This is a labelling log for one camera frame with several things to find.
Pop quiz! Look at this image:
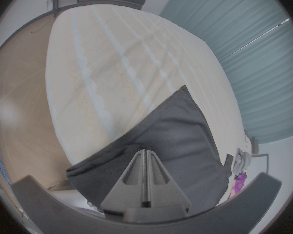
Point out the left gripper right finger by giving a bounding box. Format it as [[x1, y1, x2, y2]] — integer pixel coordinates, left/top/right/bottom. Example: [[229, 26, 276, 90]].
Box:
[[147, 150, 191, 213]]

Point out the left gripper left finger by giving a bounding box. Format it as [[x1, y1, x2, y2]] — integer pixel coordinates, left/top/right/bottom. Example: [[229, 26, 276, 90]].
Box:
[[101, 149, 146, 216]]

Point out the purple satin garment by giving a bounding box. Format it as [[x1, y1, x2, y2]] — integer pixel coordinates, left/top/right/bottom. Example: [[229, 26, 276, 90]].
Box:
[[234, 173, 248, 191]]

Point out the grey bedside table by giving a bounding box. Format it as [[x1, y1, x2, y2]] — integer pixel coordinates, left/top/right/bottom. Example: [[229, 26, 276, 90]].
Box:
[[245, 129, 259, 153]]

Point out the black T-shirt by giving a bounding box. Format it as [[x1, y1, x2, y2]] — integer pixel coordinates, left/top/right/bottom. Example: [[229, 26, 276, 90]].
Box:
[[66, 85, 235, 210]]

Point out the blue-green curtain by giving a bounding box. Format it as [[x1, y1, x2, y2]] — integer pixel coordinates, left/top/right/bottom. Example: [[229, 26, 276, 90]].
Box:
[[220, 20, 293, 144], [159, 0, 291, 56]]

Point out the bed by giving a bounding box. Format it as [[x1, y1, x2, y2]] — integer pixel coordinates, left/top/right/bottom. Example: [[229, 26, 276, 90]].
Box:
[[46, 4, 269, 208]]

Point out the grey knit garment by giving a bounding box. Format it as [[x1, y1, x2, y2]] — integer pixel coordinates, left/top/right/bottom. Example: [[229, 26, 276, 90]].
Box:
[[232, 148, 252, 176]]

